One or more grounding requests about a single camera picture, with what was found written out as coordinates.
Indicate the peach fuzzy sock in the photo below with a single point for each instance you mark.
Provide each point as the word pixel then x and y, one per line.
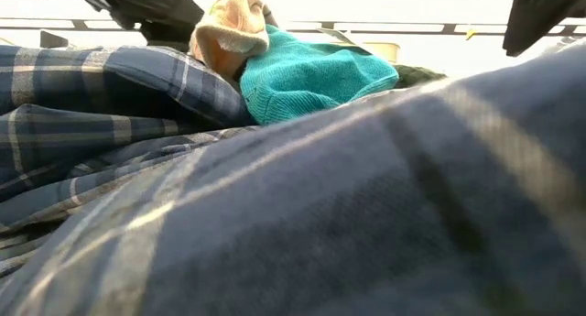
pixel 229 32

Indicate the teal knit sweater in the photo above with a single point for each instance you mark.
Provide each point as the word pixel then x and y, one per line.
pixel 311 82

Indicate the dark green sweater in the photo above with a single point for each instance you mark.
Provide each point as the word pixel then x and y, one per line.
pixel 419 77

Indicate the blue plaid flannel shirt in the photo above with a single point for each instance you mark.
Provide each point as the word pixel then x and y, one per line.
pixel 293 215

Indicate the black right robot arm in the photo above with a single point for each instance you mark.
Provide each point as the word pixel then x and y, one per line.
pixel 549 14

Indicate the white paper tag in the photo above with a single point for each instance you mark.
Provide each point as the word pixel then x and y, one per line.
pixel 336 35

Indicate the beige round container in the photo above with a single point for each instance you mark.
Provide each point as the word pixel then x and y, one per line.
pixel 382 52

